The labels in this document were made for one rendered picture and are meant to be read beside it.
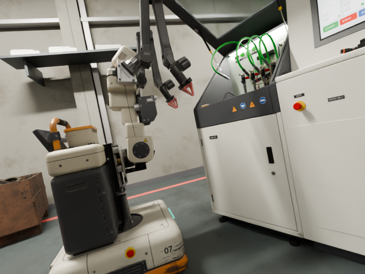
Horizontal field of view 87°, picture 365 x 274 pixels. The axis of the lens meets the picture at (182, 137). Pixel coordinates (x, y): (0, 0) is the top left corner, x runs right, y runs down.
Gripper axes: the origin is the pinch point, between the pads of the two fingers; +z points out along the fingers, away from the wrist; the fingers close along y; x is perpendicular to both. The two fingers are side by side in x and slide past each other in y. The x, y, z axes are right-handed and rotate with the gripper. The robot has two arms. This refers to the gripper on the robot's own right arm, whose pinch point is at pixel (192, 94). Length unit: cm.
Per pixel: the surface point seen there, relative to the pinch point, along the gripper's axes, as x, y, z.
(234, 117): -17.1, 4.9, 29.3
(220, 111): -16.3, 15.4, 21.2
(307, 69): -40, -38, 24
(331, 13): -79, -33, 10
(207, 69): -159, 240, -22
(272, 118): -23.5, -18.6, 38.1
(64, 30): 16, 221, -198
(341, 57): -44, -50, 26
